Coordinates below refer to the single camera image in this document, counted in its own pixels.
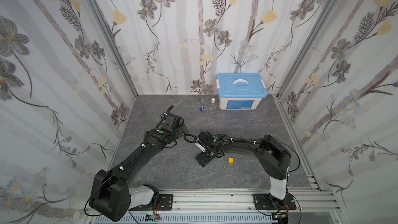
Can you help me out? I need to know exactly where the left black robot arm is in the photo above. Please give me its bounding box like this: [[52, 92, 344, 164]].
[[85, 105, 188, 222]]

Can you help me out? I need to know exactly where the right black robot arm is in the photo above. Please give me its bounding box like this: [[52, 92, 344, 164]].
[[183, 132, 292, 209]]

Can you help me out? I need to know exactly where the glass beaker blue liquid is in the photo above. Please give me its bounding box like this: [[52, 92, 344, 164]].
[[198, 98, 207, 112]]

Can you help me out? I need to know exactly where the small clear corked bottle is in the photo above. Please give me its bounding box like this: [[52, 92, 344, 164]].
[[209, 98, 217, 113]]

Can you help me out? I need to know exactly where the blue lid storage box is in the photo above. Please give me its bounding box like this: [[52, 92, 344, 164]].
[[216, 73, 268, 110]]

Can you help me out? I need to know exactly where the small circuit board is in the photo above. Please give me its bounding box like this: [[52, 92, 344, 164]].
[[145, 214, 161, 222]]

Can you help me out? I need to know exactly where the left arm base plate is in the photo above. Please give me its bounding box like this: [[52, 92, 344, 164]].
[[135, 194, 174, 211]]

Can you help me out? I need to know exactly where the white slotted cable duct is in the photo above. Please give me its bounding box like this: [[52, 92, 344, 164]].
[[124, 213, 279, 224]]

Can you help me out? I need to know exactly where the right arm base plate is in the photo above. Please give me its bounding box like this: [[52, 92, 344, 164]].
[[252, 193, 297, 211]]

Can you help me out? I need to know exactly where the aluminium frame rail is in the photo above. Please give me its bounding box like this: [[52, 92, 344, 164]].
[[158, 187, 341, 213]]

